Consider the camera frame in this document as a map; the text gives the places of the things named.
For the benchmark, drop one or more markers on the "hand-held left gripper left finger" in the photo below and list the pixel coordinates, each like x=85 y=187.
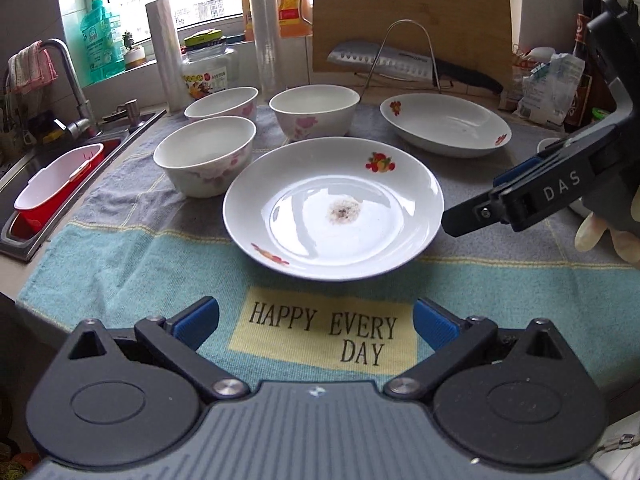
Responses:
x=197 y=322

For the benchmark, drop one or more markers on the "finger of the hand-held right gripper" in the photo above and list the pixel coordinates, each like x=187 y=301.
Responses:
x=520 y=171
x=470 y=220

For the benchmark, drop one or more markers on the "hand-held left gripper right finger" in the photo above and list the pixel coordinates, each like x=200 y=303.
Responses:
x=432 y=322

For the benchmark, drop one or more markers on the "stained white fruit-print plate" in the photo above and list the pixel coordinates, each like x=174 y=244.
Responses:
x=310 y=240

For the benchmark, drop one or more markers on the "white pink-flower bowl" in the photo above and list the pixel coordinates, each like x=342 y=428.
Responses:
x=310 y=120
x=200 y=170
x=220 y=105

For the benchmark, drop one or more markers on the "person's right hand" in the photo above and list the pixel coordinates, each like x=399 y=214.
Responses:
x=587 y=235

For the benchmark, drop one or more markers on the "green lid sauce jar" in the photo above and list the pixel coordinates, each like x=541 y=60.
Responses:
x=602 y=115

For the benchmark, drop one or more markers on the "grey and teal printed mat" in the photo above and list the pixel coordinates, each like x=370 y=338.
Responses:
x=150 y=260

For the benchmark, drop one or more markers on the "red and white seasoning bag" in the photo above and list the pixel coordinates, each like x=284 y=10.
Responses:
x=515 y=80

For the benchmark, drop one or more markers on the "dark soy sauce bottle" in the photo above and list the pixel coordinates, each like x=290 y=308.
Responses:
x=582 y=35

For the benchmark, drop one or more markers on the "red and white drain basket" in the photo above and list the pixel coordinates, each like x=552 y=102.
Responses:
x=55 y=185

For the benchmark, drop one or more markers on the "steel kitchen sink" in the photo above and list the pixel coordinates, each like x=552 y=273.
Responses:
x=135 y=124

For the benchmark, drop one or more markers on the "sink soap dispenser nozzle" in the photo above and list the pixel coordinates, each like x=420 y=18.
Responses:
x=131 y=109

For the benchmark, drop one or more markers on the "glass jar with green lid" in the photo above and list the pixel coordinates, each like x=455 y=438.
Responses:
x=210 y=72

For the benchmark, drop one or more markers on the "steel kitchen faucet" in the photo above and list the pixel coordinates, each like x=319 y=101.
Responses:
x=75 y=95

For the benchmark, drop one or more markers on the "short plastic wrap roll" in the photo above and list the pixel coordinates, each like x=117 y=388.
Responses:
x=167 y=60

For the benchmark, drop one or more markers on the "small potted plant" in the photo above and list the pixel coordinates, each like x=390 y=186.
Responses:
x=134 y=55

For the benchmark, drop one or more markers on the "orange cooking oil bottle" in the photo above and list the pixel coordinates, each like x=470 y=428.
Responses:
x=295 y=0

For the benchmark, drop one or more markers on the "tall plastic wrap roll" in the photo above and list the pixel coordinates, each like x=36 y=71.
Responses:
x=262 y=30

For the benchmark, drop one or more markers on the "green dish soap bottle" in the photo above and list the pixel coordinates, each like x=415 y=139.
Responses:
x=100 y=45

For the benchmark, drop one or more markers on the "pink dish cloth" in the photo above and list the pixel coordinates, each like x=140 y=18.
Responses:
x=30 y=67

